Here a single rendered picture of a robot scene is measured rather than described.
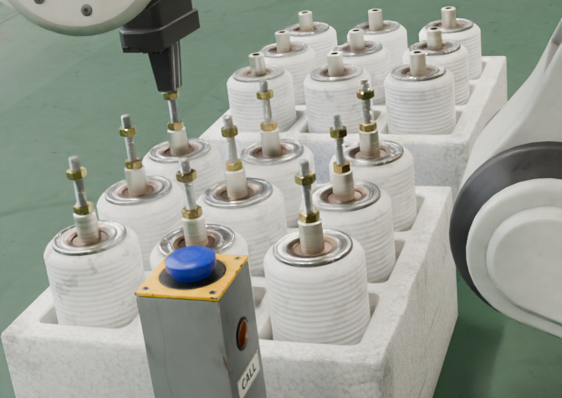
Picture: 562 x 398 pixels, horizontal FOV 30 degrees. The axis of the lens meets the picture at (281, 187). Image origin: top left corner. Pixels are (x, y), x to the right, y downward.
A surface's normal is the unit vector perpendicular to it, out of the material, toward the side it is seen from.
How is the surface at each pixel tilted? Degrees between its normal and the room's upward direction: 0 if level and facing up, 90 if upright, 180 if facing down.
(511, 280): 90
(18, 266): 0
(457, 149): 90
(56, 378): 90
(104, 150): 0
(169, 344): 90
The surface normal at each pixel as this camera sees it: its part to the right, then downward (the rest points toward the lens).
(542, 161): -0.34, -0.36
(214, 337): -0.30, 0.40
